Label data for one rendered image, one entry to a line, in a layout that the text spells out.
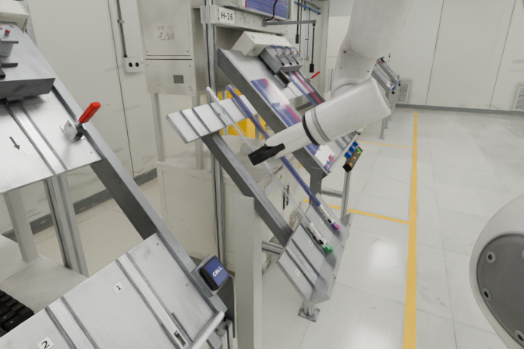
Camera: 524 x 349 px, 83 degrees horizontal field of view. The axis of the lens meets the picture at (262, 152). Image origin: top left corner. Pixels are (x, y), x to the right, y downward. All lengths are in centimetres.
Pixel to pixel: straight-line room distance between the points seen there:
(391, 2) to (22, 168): 64
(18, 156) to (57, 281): 47
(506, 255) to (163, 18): 149
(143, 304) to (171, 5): 125
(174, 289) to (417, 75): 746
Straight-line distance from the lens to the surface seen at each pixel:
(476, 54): 784
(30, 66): 68
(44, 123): 68
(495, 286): 23
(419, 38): 777
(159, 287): 60
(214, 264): 61
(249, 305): 97
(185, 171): 162
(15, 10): 75
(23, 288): 103
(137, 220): 65
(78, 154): 65
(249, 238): 82
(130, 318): 57
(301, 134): 63
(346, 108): 61
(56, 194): 93
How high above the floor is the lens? 119
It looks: 18 degrees down
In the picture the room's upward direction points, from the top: straight up
